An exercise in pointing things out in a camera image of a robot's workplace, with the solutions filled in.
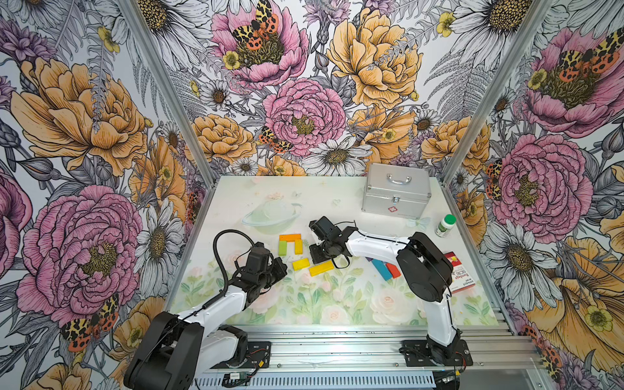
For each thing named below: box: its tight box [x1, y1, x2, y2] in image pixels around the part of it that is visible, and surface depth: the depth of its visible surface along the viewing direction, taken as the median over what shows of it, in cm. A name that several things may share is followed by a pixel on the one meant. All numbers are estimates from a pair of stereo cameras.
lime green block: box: [277, 240, 289, 256], surface depth 101 cm
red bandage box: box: [443, 251, 477, 295], surface depth 88 cm
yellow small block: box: [294, 238, 304, 256], surface depth 101 cm
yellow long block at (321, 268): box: [308, 260, 334, 278], surface depth 93 cm
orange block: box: [278, 234, 302, 242], surface depth 104 cm
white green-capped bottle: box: [434, 213, 458, 239], surface depth 99 cm
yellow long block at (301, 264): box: [292, 257, 312, 272], surface depth 94 cm
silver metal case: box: [361, 162, 432, 220], surface depth 103 cm
